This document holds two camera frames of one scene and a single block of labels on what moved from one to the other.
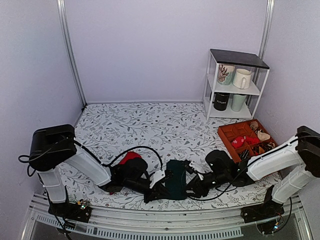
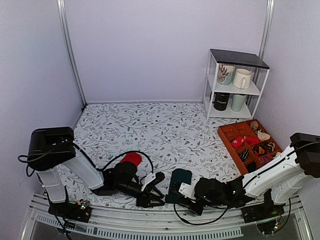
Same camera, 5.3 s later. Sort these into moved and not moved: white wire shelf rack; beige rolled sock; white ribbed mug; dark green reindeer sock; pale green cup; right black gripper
Moved: dark green reindeer sock; right black gripper
Not moved: beige rolled sock; white wire shelf rack; pale green cup; white ribbed mug
